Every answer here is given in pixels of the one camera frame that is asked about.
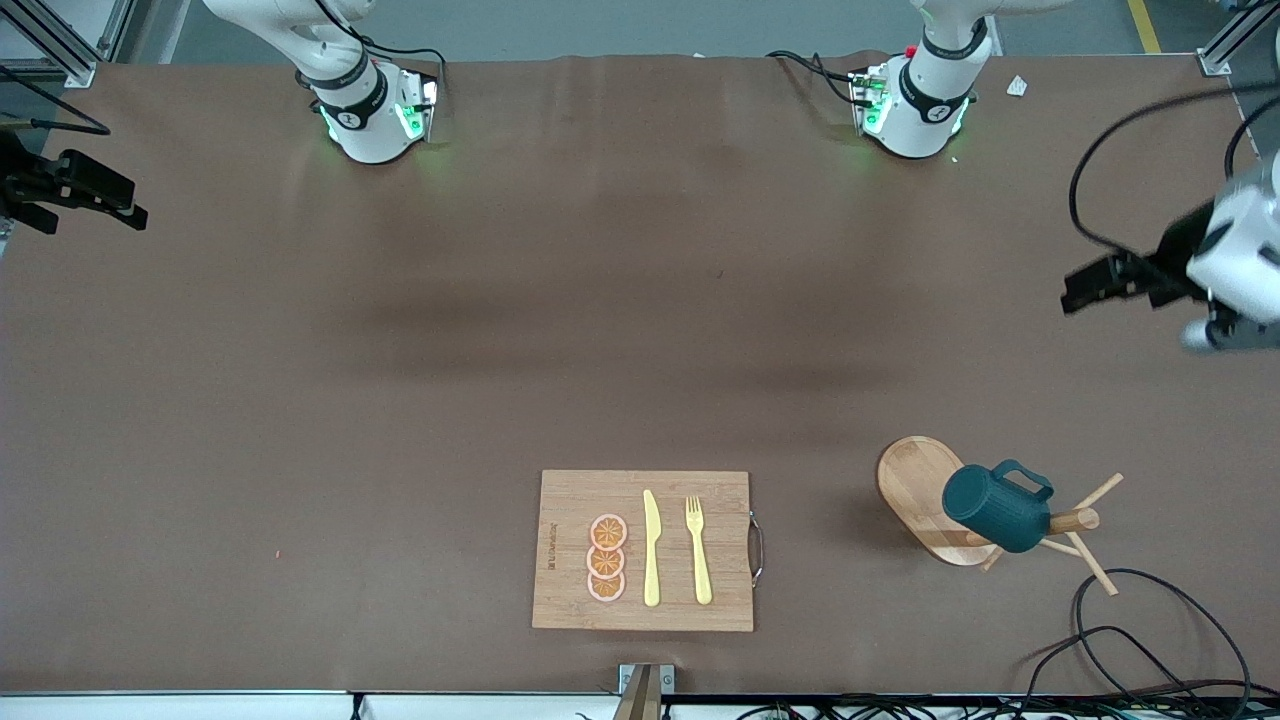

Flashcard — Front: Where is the dark teal mug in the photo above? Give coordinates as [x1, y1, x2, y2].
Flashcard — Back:
[942, 459, 1056, 554]

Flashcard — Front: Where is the brown table cover sheet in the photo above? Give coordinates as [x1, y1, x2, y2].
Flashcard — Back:
[0, 50, 1280, 698]

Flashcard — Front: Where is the wooden mug tree stand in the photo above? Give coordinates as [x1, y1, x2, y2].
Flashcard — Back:
[877, 435, 1124, 598]

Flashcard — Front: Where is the yellow plastic fork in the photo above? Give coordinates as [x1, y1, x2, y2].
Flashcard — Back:
[685, 495, 714, 606]

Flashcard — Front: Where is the yellow plastic knife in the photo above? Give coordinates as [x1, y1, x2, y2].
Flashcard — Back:
[642, 489, 663, 608]

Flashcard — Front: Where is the bamboo cutting board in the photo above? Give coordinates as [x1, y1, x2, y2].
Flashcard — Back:
[531, 469, 756, 633]

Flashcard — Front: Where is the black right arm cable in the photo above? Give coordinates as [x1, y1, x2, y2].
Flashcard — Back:
[0, 62, 111, 136]

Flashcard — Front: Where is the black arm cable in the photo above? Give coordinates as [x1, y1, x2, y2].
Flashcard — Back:
[1068, 88, 1280, 266]
[0, 62, 111, 136]

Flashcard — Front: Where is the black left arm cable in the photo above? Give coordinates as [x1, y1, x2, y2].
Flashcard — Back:
[1068, 88, 1280, 266]

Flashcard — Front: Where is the aluminium frame profile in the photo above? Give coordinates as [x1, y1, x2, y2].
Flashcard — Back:
[1198, 0, 1280, 76]
[0, 0, 136, 89]

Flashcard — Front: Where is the black right base cable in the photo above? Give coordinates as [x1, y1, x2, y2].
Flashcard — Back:
[315, 0, 448, 96]

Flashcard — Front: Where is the black base cable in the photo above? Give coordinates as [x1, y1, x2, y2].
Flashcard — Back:
[768, 50, 871, 106]
[315, 0, 448, 96]

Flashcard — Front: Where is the black left base cable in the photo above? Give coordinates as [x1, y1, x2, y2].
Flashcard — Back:
[768, 50, 871, 106]

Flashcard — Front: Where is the black loose cable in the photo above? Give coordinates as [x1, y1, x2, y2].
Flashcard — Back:
[1072, 568, 1253, 696]
[1020, 625, 1206, 701]

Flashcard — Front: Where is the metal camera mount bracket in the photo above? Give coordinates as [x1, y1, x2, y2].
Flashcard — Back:
[618, 663, 676, 720]

